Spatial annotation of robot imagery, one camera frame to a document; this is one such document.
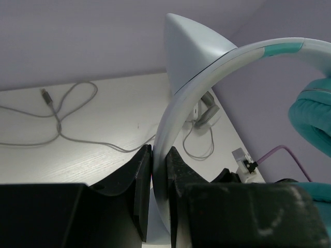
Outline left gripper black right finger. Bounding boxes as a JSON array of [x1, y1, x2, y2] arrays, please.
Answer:
[[165, 147, 238, 247]]

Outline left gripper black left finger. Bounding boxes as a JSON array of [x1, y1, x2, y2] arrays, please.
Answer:
[[86, 145, 152, 242]]

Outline teal white cat-ear headphones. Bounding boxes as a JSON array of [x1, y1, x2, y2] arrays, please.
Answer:
[[147, 12, 331, 244]]

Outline grey white headphones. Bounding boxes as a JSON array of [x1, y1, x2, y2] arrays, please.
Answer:
[[186, 91, 220, 129]]

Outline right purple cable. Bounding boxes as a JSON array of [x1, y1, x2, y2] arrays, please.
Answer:
[[258, 145, 312, 183]]

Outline grey headphone cable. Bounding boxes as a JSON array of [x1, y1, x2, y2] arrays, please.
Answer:
[[0, 82, 215, 161]]

